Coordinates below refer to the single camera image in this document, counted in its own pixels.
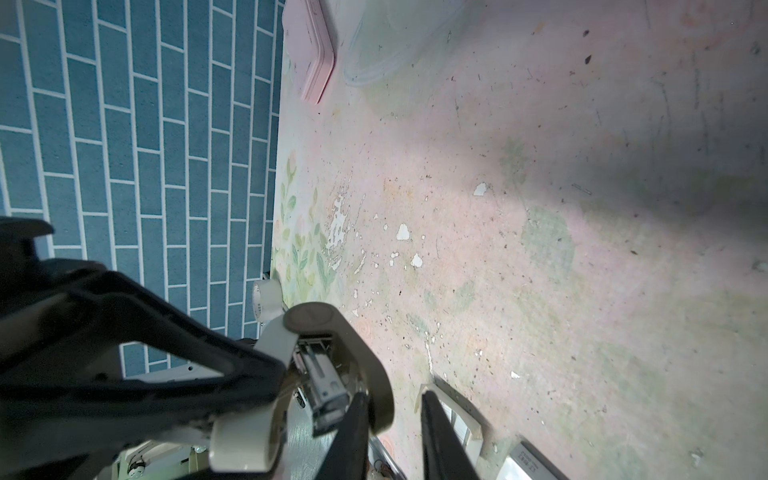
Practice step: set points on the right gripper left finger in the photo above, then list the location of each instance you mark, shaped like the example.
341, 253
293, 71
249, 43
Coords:
92, 362

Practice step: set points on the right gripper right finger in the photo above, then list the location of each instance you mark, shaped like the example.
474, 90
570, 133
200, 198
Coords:
443, 456

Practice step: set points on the staple box tray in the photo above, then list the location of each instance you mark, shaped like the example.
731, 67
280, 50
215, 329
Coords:
466, 420

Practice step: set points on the staple box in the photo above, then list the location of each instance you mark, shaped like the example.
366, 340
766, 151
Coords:
525, 462

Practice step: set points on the beige mini stapler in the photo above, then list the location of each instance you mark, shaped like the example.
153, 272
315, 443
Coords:
307, 353

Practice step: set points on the pink rectangular case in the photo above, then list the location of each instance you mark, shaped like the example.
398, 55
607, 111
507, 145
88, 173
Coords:
308, 44

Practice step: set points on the clear plastic lid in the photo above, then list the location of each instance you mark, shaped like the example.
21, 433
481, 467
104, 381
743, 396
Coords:
390, 34

